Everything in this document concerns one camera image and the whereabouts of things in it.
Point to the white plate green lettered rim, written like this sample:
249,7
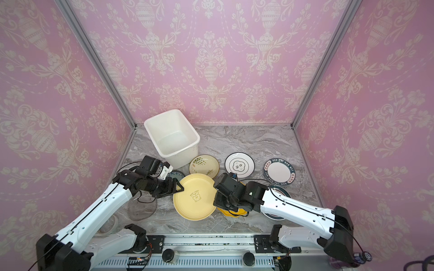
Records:
279,172

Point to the left black knob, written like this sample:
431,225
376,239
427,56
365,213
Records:
168,256

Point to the white plastic bin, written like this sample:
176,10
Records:
174,137

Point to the cream plate with green leaves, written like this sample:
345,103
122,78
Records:
206,165

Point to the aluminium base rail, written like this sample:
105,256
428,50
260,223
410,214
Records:
216,252

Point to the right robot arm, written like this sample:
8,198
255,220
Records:
333,228

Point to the black knob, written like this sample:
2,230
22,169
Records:
168,256
249,259

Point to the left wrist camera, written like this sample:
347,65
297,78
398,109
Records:
166,169

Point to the white plate red-green rim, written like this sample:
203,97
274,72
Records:
279,191

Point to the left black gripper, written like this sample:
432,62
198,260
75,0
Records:
169,189

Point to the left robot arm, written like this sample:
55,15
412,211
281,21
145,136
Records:
71,248

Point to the white plate with clover emblem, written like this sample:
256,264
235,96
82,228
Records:
240,164

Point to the tape roll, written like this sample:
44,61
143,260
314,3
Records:
109,227

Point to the clear glass plate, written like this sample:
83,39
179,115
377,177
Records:
141,206

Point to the yellow white-dotted scalloped plate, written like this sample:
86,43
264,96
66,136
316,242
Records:
234,212

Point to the pale yellow round plate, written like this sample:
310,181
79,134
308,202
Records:
196,201

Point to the teal patterned small plate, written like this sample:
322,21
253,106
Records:
178,175

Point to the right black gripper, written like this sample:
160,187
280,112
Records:
220,195

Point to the right black knob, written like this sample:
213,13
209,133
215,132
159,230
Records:
249,259

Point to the purple plastic bottle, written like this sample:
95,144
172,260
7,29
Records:
359,258

